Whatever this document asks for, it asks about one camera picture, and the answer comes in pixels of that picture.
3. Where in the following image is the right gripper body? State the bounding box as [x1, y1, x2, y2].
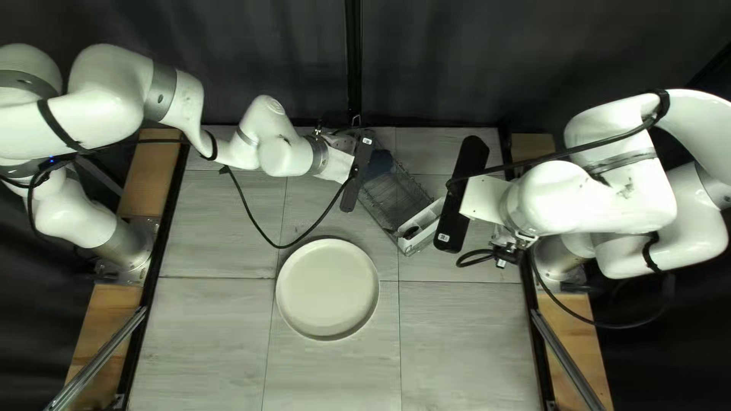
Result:
[457, 174, 517, 225]

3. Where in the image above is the dark blue cup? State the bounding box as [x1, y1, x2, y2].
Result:
[365, 150, 396, 180]

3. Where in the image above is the pale round plate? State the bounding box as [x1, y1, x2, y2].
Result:
[275, 237, 381, 342]

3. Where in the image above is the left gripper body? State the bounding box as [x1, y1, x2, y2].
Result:
[327, 135, 359, 185]

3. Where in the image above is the wire dish rack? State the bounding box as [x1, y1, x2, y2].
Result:
[345, 127, 453, 256]

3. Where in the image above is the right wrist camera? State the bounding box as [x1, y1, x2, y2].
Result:
[432, 135, 491, 253]

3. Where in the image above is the white cutlery holder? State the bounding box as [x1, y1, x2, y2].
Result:
[396, 197, 447, 256]

